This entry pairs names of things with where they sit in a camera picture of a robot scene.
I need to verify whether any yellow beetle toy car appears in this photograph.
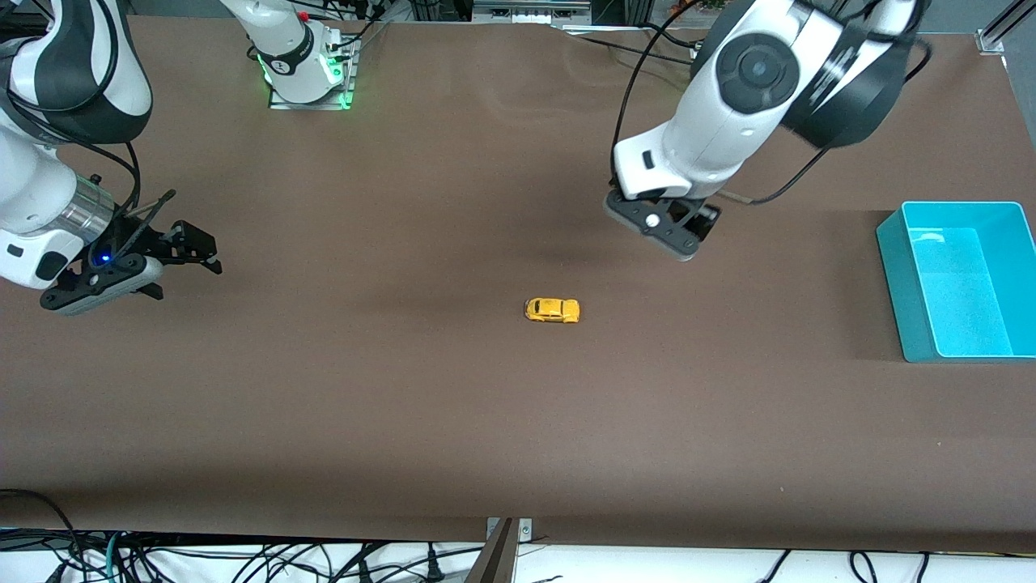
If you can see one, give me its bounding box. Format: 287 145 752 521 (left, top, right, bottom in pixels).
524 297 581 325

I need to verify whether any brown table cover sheet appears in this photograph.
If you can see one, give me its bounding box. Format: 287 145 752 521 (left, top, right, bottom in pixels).
0 15 1036 555

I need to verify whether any teal plastic bin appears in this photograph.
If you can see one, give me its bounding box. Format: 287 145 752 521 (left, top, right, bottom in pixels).
876 201 1036 364

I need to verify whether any grey electronics box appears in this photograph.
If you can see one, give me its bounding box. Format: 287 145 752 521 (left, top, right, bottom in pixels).
472 0 593 25

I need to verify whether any dark grey stand pole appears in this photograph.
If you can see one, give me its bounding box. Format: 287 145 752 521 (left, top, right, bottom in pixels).
464 518 520 583

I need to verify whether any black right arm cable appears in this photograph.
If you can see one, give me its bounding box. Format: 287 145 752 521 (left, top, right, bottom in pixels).
0 0 175 268

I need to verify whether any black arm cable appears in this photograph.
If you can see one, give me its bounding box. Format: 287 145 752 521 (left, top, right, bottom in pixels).
0 0 175 268
611 0 932 205

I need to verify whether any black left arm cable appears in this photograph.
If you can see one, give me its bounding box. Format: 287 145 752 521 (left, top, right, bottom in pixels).
611 0 932 205

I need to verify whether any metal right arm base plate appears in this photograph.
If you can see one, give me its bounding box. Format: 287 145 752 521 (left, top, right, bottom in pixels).
269 36 358 111

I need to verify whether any black looped cable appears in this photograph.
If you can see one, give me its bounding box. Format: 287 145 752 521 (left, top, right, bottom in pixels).
0 488 86 583

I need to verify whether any silver aluminium frame profile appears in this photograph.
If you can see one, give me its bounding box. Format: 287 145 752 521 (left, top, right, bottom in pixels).
975 0 1036 54

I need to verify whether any black cable with plug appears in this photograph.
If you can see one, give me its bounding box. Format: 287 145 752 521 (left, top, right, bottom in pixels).
380 544 486 583
328 541 381 583

